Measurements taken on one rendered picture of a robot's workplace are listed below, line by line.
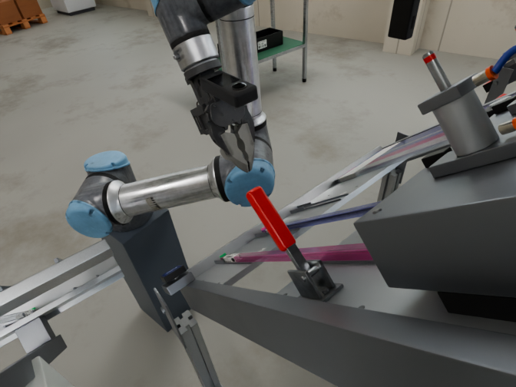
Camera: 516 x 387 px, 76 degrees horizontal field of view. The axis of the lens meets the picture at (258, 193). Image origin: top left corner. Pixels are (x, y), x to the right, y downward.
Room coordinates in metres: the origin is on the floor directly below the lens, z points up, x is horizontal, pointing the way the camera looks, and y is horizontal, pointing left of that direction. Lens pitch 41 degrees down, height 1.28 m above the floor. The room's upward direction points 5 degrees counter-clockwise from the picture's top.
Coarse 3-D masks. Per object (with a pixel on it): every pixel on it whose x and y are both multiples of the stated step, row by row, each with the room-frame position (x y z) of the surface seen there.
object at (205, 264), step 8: (360, 160) 0.74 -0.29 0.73; (344, 168) 0.71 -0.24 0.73; (336, 176) 0.68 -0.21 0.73; (320, 184) 0.65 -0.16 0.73; (328, 184) 0.66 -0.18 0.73; (312, 192) 0.63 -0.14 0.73; (320, 192) 0.63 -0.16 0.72; (296, 200) 0.60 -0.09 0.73; (304, 200) 0.60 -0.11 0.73; (288, 208) 0.58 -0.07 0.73; (296, 208) 0.58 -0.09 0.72; (280, 216) 0.56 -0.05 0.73; (248, 232) 0.51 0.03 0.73; (256, 232) 0.51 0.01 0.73; (232, 240) 0.49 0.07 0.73; (240, 240) 0.49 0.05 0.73; (248, 240) 0.49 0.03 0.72; (224, 248) 0.47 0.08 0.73; (232, 248) 0.47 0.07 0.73; (208, 256) 0.45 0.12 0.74; (216, 256) 0.45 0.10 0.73; (200, 264) 0.43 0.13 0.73; (208, 264) 0.44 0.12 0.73; (192, 272) 0.42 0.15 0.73; (200, 272) 0.42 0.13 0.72
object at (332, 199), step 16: (368, 176) 0.56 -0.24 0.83; (336, 192) 0.55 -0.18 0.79; (352, 192) 0.48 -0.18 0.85; (304, 208) 0.56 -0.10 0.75; (320, 208) 0.48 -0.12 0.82; (336, 208) 0.44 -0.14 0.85; (256, 240) 0.47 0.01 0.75; (272, 240) 0.41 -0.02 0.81; (208, 272) 0.41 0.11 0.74; (224, 272) 0.35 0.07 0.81; (240, 272) 0.32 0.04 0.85
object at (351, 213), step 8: (352, 208) 0.33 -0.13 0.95; (360, 208) 0.31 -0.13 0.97; (368, 208) 0.30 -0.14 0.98; (320, 216) 0.38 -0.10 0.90; (328, 216) 0.35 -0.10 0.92; (336, 216) 0.34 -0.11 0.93; (344, 216) 0.33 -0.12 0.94; (352, 216) 0.32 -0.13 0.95; (360, 216) 0.31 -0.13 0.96; (288, 224) 0.43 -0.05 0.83; (296, 224) 0.41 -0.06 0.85; (304, 224) 0.39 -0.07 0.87; (312, 224) 0.38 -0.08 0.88
